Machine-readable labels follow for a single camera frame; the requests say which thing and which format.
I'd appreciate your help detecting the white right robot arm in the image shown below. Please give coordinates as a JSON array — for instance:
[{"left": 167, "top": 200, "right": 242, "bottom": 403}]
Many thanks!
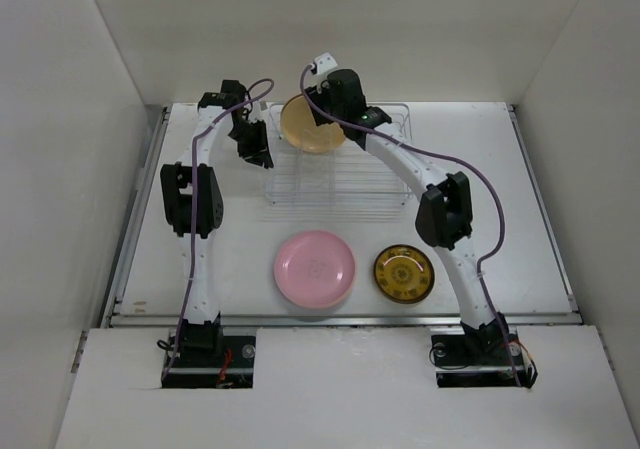
[{"left": 299, "top": 63, "right": 509, "bottom": 363}]

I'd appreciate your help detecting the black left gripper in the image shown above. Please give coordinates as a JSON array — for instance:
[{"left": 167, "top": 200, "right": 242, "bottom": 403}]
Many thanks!
[{"left": 226, "top": 119, "right": 272, "bottom": 170}]

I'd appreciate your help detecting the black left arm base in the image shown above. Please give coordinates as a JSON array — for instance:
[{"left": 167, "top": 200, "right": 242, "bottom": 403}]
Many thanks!
[{"left": 156, "top": 320, "right": 257, "bottom": 390}]

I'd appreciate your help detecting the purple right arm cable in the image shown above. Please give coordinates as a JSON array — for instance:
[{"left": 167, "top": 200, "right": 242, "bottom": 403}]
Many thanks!
[{"left": 298, "top": 63, "right": 524, "bottom": 388}]

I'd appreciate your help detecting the yellow patterned dark plate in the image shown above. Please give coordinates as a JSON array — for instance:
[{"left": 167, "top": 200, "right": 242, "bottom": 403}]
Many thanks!
[{"left": 373, "top": 244, "right": 435, "bottom": 305}]

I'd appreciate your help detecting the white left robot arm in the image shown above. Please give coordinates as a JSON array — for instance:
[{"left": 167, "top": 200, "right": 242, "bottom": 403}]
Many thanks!
[{"left": 160, "top": 78, "right": 274, "bottom": 325}]

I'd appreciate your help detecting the orange plate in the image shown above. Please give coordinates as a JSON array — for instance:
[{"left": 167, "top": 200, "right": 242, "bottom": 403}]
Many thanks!
[{"left": 280, "top": 95, "right": 346, "bottom": 154}]

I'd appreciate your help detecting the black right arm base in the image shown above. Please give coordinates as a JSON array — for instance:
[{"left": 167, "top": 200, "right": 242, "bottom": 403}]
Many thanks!
[{"left": 429, "top": 329, "right": 539, "bottom": 389}]

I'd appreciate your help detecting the white wire dish rack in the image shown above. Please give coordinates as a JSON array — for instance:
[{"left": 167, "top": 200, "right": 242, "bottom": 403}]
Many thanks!
[{"left": 263, "top": 103, "right": 412, "bottom": 210}]

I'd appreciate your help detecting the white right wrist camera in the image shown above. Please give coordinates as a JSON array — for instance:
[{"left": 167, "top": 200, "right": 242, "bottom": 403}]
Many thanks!
[{"left": 311, "top": 52, "right": 339, "bottom": 77}]

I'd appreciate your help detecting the pink plate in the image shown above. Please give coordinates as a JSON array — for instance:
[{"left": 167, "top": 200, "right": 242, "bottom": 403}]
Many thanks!
[{"left": 273, "top": 230, "right": 356, "bottom": 307}]

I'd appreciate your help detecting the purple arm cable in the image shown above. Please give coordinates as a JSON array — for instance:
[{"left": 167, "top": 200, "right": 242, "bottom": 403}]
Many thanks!
[
  {"left": 298, "top": 63, "right": 524, "bottom": 388},
  {"left": 160, "top": 78, "right": 276, "bottom": 385}
]

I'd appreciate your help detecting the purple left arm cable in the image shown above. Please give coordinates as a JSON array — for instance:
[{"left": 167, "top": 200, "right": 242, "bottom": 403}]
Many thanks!
[{"left": 160, "top": 78, "right": 276, "bottom": 385}]

